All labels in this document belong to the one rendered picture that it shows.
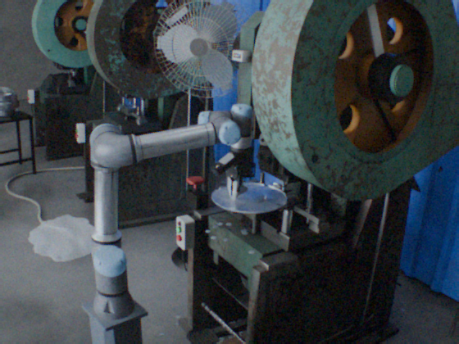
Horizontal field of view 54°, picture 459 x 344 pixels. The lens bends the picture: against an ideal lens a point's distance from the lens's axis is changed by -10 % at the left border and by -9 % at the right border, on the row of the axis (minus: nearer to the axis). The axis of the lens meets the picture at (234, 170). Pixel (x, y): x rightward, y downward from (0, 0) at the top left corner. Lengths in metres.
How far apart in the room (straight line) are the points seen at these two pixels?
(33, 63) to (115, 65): 5.33
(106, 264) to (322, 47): 0.98
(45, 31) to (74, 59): 0.39
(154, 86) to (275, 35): 1.79
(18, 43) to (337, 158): 7.07
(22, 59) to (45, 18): 3.65
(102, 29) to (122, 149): 1.46
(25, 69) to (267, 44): 7.02
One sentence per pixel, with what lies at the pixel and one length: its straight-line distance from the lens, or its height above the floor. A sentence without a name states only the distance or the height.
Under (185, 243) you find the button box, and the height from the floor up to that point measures 0.53.
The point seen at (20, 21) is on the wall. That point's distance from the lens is 8.14.
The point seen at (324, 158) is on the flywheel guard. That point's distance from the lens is 1.43.
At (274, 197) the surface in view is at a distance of 1.94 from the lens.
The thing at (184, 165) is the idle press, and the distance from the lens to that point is 3.53.
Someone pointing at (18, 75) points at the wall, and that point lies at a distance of 8.20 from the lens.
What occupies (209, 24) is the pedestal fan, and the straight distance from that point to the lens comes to 2.54.
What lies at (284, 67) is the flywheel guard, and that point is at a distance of 1.31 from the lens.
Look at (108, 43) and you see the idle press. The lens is 2.93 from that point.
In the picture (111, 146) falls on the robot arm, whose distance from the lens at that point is 1.56.
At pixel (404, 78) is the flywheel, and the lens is 1.54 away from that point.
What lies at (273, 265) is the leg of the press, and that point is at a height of 0.64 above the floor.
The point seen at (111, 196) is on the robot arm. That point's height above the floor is 0.85.
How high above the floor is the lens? 1.51
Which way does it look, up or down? 19 degrees down
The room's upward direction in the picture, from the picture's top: 3 degrees clockwise
